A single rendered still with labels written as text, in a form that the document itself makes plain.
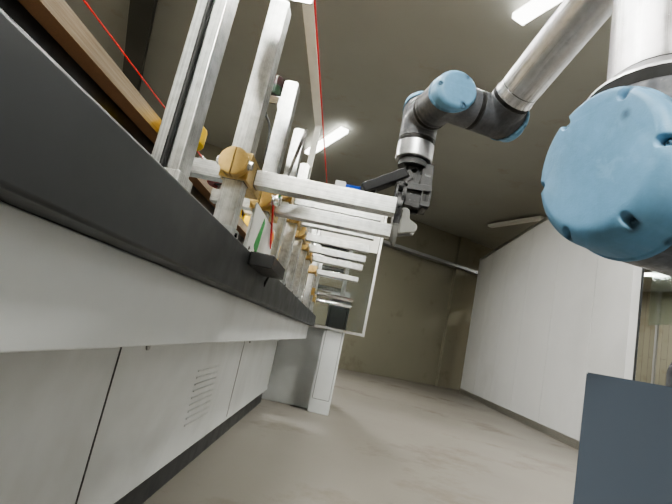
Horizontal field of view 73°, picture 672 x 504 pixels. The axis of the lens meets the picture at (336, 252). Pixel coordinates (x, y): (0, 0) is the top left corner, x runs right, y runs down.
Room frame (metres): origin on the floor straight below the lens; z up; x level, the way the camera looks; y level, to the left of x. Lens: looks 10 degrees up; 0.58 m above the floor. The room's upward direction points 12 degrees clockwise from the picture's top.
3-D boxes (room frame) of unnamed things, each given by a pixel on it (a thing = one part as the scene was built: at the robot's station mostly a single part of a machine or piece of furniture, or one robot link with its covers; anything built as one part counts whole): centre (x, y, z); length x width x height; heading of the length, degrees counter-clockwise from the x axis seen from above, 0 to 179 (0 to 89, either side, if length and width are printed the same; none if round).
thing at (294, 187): (0.81, 0.13, 0.83); 0.43 x 0.03 x 0.04; 88
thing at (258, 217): (0.99, 0.16, 0.75); 0.26 x 0.01 x 0.10; 178
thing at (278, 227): (1.27, 0.18, 0.91); 0.03 x 0.03 x 0.48; 88
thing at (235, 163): (0.79, 0.20, 0.83); 0.13 x 0.06 x 0.05; 178
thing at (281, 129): (1.02, 0.19, 0.91); 0.03 x 0.03 x 0.48; 88
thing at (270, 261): (0.94, 0.13, 0.68); 0.22 x 0.05 x 0.05; 178
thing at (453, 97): (0.94, -0.18, 1.14); 0.12 x 0.12 x 0.09; 15
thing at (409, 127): (1.04, -0.14, 1.13); 0.10 x 0.09 x 0.12; 15
